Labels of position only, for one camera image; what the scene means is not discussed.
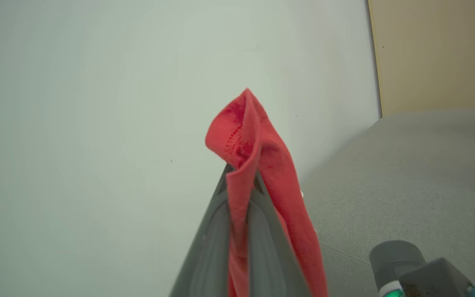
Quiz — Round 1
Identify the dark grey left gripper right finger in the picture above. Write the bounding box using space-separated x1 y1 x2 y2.
246 171 312 297

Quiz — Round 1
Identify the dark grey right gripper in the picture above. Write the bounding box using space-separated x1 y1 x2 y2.
369 240 475 297

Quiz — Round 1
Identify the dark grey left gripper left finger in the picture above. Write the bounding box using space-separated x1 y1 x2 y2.
169 163 235 297

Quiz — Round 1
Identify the red clothing item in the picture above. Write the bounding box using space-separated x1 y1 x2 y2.
205 88 329 297

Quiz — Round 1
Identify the beige wooden panel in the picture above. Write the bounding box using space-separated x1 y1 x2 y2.
367 0 475 118

